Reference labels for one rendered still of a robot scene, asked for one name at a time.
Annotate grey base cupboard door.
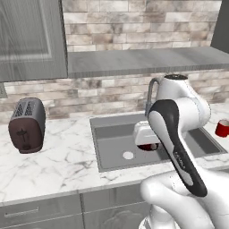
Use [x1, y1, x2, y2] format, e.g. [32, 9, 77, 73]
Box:
[82, 201, 154, 229]

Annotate dark grey wall cupboard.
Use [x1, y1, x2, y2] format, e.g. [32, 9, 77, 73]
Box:
[209, 0, 229, 55]

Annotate grey drawer handle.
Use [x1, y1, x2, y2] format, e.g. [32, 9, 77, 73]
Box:
[4, 207, 40, 218]

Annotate grey lower drawer front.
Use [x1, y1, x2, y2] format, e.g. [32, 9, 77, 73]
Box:
[0, 214, 85, 229]

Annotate red mug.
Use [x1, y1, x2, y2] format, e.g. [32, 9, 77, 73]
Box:
[138, 143, 161, 152]
[214, 118, 229, 139]

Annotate grey wall shelf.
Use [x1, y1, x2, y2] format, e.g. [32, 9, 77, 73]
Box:
[66, 46, 229, 80]

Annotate grey panel under sink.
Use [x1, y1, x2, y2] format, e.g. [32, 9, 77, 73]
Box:
[80, 182, 150, 213]

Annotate dark brown toaster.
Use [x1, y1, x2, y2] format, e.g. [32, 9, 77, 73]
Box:
[7, 97, 47, 155]

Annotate grey wall cupboard door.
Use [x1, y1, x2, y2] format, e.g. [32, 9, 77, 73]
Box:
[0, 0, 69, 83]

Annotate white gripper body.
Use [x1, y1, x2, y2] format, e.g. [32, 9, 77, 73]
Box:
[132, 120, 161, 147]

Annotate grey curved tap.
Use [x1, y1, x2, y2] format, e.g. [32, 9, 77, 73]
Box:
[144, 77, 162, 117]

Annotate grey drawer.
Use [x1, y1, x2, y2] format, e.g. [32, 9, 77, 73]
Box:
[0, 192, 83, 224]
[0, 214, 85, 229]

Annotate grey kitchen sink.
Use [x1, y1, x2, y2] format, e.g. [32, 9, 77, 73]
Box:
[89, 112, 228, 174]

